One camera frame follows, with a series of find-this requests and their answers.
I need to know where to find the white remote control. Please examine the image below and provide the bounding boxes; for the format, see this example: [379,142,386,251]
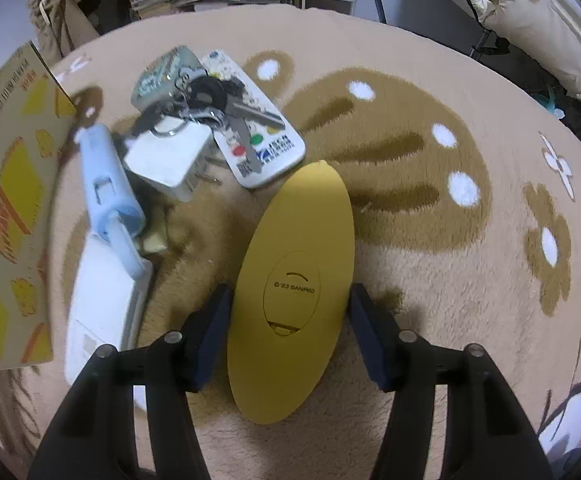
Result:
[198,49,306,190]

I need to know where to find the white flat box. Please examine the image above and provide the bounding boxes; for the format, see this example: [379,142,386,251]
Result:
[64,232,154,411]

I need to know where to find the key bunch with black heads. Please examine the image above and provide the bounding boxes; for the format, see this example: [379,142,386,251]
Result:
[129,67,286,176]

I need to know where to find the yellow oval plastic case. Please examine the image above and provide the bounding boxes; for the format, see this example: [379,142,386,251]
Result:
[225,160,356,427]

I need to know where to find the white power adapter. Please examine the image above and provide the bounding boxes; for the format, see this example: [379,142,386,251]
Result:
[123,115,214,203]

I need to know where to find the white puffy jacket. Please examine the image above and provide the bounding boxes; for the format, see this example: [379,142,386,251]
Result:
[417,0,581,98]

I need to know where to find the beige coat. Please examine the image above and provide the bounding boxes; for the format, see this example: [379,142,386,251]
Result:
[25,0,101,61]

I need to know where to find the printed cardboard box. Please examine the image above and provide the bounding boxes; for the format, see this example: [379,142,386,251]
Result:
[0,42,78,371]

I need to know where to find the light blue handheld device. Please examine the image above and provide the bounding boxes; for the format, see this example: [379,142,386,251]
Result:
[78,124,154,278]

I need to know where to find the green cartoon earbud case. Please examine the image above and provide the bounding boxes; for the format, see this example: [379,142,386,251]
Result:
[130,46,206,111]

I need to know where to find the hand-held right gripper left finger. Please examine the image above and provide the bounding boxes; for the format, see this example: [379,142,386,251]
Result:
[28,282,234,480]

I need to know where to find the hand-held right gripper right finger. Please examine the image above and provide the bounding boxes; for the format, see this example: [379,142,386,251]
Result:
[349,282,553,480]

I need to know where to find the black metal stand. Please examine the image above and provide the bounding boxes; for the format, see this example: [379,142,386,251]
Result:
[470,30,508,58]

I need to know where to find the small pale yellow object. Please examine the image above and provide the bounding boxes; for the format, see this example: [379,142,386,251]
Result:
[140,205,171,253]

